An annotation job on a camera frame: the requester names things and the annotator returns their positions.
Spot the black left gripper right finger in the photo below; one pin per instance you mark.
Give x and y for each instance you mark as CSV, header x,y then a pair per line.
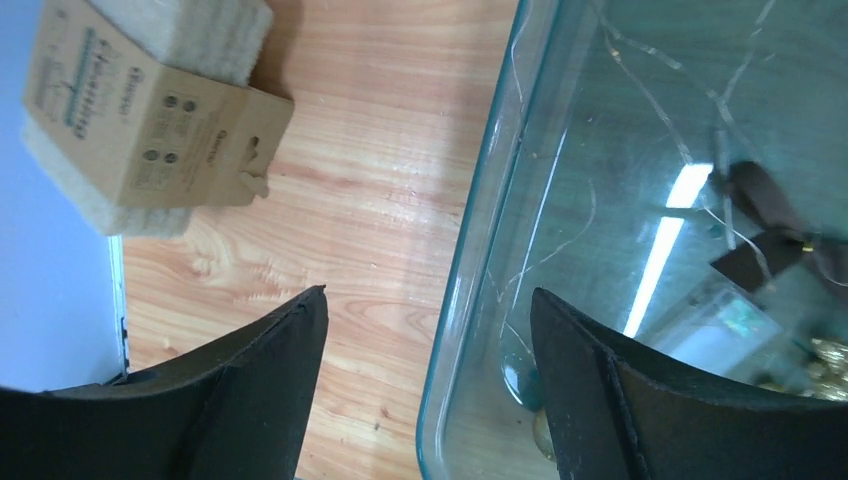
x,y
618,409

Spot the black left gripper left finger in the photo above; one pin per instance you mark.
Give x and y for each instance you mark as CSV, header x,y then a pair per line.
x,y
234,408

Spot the clear plastic battery box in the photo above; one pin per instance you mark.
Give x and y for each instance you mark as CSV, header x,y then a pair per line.
x,y
717,329

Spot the gold bell ornament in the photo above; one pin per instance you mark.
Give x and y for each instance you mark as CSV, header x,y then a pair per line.
x,y
826,373

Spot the clear glass tray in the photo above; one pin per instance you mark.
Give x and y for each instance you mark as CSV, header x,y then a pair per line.
x,y
601,179

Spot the brown ribbon bow ornament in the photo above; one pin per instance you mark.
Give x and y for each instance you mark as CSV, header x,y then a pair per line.
x,y
784,240

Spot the cardboard wrapped felt pads pack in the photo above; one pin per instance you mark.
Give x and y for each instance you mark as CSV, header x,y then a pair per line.
x,y
141,112

